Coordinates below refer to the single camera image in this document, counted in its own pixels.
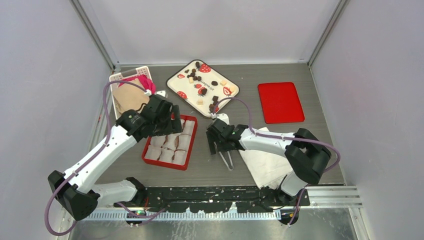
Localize tan paper bag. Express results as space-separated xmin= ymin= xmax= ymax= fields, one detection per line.
xmin=112 ymin=83 xmax=150 ymax=114

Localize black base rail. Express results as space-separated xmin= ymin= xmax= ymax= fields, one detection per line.
xmin=123 ymin=185 xmax=310 ymax=214

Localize metal tongs with grey handle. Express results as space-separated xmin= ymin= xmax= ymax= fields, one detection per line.
xmin=215 ymin=145 xmax=234 ymax=171

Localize red box lid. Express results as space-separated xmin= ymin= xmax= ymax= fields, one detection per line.
xmin=257 ymin=82 xmax=305 ymax=124

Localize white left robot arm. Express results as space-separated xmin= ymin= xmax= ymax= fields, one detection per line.
xmin=48 ymin=94 xmax=183 ymax=221

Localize white folded cloth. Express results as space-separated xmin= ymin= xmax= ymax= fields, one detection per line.
xmin=238 ymin=127 xmax=294 ymax=190

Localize strawberry print tray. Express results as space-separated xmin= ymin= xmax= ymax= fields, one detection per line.
xmin=166 ymin=59 xmax=240 ymax=118

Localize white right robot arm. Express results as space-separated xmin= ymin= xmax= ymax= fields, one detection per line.
xmin=206 ymin=118 xmax=332 ymax=206

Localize red chocolate box tray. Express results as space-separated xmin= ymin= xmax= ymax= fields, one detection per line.
xmin=141 ymin=115 xmax=198 ymax=171

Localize white plastic basket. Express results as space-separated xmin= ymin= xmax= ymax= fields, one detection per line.
xmin=109 ymin=66 xmax=157 ymax=119

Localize pink tissue paper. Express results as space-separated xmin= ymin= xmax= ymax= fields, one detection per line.
xmin=134 ymin=74 xmax=156 ymax=94

